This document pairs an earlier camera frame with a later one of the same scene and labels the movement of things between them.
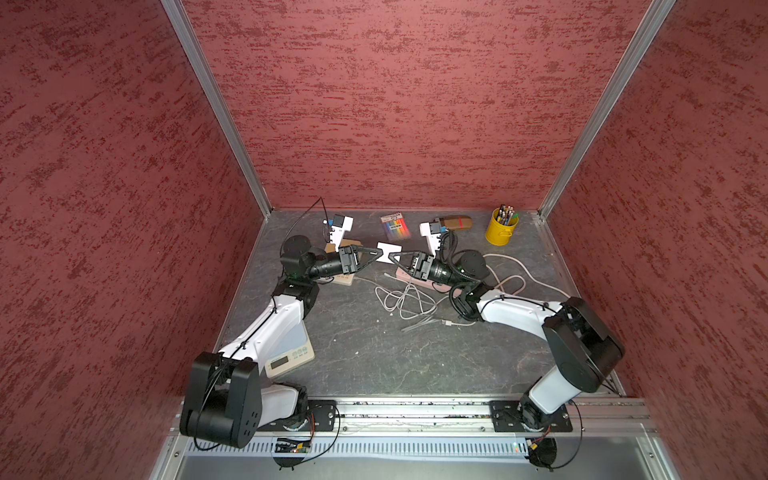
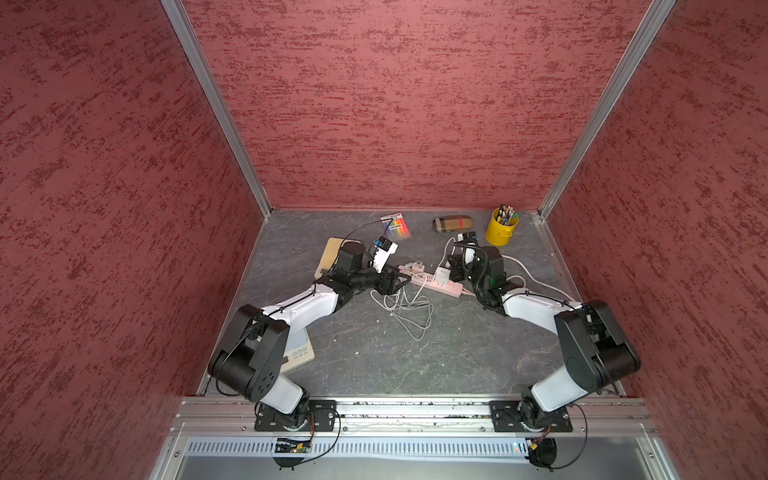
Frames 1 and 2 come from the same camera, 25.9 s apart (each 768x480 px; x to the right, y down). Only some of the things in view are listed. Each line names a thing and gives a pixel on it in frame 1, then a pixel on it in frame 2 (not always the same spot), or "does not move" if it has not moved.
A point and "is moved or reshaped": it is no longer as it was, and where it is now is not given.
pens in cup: (506, 214) does not move
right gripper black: (421, 265) -> (455, 263)
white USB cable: (411, 302) is moved or reshaped
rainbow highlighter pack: (396, 227) does not move
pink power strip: (403, 274) does not move
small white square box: (388, 248) is moved or reshaped
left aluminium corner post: (191, 44) does not move
